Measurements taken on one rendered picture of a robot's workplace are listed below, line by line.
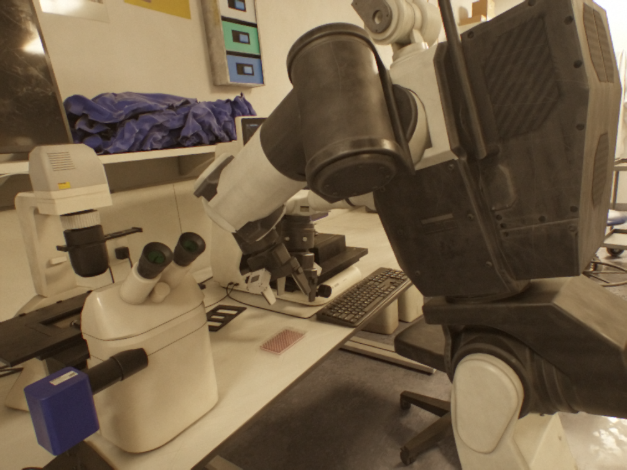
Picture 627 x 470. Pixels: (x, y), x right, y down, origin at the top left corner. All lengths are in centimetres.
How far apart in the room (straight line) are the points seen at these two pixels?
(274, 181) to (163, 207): 125
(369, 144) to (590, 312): 35
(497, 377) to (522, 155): 28
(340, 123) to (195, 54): 171
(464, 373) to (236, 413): 48
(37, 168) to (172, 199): 86
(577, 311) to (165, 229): 145
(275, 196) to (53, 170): 51
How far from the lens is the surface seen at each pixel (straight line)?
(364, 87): 41
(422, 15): 67
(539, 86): 49
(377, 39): 63
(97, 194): 95
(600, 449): 212
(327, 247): 140
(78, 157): 94
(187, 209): 178
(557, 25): 49
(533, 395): 63
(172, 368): 84
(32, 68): 143
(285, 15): 258
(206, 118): 159
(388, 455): 191
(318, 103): 40
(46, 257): 112
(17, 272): 152
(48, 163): 92
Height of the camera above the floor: 128
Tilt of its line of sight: 14 degrees down
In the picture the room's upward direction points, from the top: 5 degrees counter-clockwise
